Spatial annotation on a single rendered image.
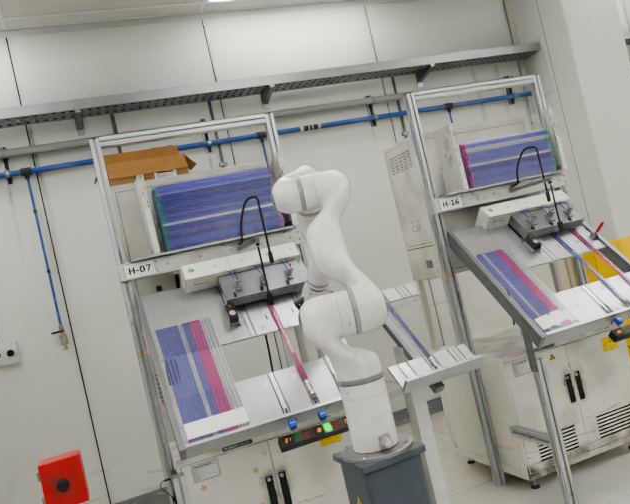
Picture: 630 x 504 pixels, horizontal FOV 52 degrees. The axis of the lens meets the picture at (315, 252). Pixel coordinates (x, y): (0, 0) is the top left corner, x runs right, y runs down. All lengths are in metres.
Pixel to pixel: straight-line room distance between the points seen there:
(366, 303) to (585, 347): 1.80
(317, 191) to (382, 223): 2.77
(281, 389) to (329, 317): 0.76
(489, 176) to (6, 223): 2.74
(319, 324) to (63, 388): 2.70
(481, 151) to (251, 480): 1.82
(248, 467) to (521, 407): 1.25
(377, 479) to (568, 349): 1.72
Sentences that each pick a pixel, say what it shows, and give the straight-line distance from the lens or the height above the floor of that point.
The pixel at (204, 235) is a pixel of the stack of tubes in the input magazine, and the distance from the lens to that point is 2.67.
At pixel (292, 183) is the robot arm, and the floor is 1.44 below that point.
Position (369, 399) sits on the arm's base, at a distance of 1.67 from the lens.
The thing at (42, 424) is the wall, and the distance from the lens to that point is 4.18.
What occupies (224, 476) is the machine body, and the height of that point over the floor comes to 0.51.
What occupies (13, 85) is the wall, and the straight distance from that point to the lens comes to 4.38.
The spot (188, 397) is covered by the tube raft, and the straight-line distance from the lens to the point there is 2.33.
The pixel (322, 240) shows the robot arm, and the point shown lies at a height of 1.26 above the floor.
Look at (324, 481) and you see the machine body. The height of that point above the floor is 0.36.
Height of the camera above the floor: 1.20
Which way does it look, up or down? 1 degrees up
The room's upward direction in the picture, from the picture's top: 13 degrees counter-clockwise
